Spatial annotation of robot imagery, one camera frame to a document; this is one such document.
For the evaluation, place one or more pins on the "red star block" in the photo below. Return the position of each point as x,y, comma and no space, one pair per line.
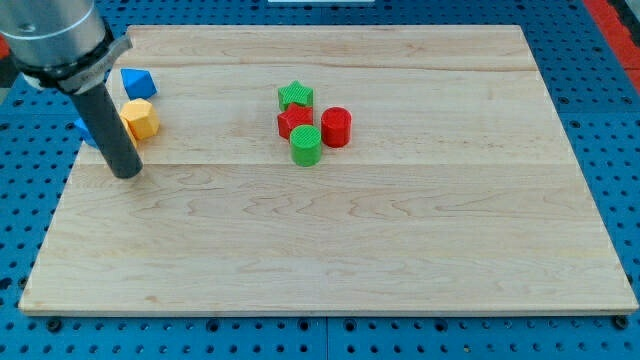
295,115

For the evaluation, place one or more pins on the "yellow hexagonal block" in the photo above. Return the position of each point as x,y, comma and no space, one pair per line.
141,118

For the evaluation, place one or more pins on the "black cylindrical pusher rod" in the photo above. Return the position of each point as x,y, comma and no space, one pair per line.
96,108

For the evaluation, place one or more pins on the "wooden board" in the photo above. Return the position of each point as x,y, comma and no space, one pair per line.
458,193

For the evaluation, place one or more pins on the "red cylinder block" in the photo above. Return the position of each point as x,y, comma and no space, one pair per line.
336,127

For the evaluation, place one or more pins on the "blue polyhedron block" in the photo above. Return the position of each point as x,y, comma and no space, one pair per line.
138,83

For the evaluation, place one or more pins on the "green star block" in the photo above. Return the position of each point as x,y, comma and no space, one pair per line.
295,93

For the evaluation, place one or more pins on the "blue block at board edge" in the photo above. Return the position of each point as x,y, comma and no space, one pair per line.
84,133

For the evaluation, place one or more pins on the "green cylinder block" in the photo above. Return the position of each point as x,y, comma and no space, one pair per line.
305,145

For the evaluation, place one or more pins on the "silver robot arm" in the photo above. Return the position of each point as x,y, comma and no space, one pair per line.
61,44

